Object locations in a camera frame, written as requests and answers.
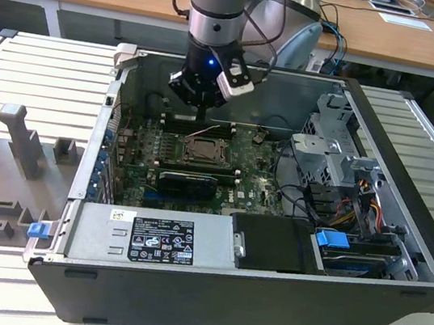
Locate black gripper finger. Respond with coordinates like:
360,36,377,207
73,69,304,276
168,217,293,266
162,68,207,122
199,82,230,126

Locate thin wire locking lever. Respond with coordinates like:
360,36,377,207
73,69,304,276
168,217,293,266
187,121,222,143

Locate CPU with silver top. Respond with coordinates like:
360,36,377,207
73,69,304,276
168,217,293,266
191,141,223,162

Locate metal socket cover frame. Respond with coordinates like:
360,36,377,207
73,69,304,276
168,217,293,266
181,134,231,169

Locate black RAM slot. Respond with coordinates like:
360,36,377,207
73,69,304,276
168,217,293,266
164,116,234,135
163,122,234,141
154,156,242,178
154,162,242,187

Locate CPU socket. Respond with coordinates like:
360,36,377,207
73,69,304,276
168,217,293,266
177,132,235,171

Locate blue expansion slot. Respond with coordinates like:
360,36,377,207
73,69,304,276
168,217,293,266
141,188,168,205

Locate black plastic cover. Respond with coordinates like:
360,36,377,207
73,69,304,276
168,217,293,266
224,209,334,281

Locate grey plastic case latch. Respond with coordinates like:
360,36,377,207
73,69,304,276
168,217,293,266
112,41,140,74

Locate green motherboard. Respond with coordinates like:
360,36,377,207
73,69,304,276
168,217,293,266
107,109,319,234

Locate black graphics card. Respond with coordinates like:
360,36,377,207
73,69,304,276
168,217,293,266
154,168,218,202

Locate metal drive cage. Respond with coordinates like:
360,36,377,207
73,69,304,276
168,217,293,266
282,87,398,205

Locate silver metal latch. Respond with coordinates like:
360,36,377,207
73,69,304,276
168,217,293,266
230,232,250,259

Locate grey power supply unit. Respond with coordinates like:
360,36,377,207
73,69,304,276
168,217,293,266
59,192,242,282

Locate hard disk in blue carrier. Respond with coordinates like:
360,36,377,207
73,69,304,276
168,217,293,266
306,226,407,287

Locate grey parts rack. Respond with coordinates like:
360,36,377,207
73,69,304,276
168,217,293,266
0,101,90,260

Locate white paper sheet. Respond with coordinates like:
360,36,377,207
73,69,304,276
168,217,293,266
376,11,434,32

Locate black and grey PC case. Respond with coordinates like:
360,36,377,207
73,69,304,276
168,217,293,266
14,32,434,325

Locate blue plastic latch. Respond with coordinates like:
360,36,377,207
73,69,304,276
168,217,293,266
27,222,49,242

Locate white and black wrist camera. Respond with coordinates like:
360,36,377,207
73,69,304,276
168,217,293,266
213,50,259,105

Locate thin black wire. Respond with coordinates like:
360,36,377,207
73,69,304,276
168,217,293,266
263,113,303,134

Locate thick black cable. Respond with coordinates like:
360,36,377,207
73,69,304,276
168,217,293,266
266,137,329,223

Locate blue cable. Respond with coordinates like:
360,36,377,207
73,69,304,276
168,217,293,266
316,19,352,69

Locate yellow and red wires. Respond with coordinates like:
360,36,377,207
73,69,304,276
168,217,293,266
332,190,384,232

